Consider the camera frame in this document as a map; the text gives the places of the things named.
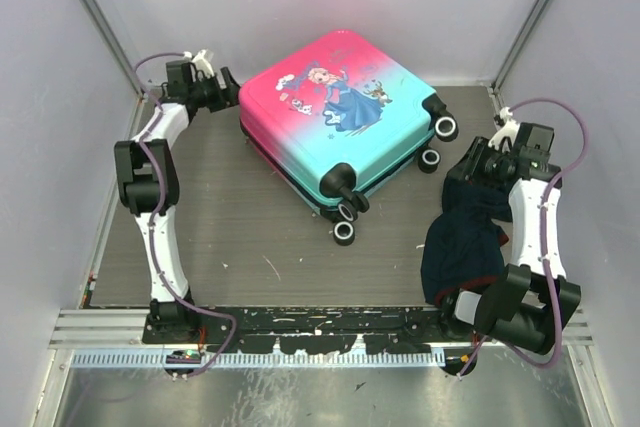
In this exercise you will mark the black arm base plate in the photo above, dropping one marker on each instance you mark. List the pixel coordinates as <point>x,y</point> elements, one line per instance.
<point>310,330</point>

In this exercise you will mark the navy garment with red trim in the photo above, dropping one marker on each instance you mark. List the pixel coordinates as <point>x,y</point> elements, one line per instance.
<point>463,244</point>

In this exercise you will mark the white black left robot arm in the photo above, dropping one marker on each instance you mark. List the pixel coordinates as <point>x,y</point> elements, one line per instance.
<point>148,184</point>

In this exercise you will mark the pink teal suitcase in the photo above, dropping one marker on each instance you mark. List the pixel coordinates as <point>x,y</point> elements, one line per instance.
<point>339,117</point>

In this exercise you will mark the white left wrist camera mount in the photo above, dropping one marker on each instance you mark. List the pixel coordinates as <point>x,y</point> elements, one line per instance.
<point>202,60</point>

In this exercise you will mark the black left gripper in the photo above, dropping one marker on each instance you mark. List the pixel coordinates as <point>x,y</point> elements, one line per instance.
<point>230,96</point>

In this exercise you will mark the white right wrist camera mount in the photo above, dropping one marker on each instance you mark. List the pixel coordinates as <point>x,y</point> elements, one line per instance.
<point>507,130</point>

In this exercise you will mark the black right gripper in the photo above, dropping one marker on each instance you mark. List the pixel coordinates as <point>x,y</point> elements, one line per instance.
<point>468,167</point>

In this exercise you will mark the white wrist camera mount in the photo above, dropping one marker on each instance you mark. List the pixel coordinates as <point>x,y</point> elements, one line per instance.
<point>507,130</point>
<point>202,60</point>

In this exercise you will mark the aluminium left corner post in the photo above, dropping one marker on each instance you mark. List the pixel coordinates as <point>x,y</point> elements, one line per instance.
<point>114,46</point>

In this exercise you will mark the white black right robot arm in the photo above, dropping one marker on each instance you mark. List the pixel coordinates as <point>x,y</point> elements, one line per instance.
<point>532,300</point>

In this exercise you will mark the aluminium corner post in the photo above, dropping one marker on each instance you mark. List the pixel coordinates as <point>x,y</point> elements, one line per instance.
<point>114,46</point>
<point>531,22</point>

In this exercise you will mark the white slotted cable duct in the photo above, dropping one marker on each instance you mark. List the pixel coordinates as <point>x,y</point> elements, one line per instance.
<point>168,358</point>

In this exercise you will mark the aluminium frame rail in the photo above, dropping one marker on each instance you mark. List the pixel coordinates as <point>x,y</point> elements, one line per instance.
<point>120,327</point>

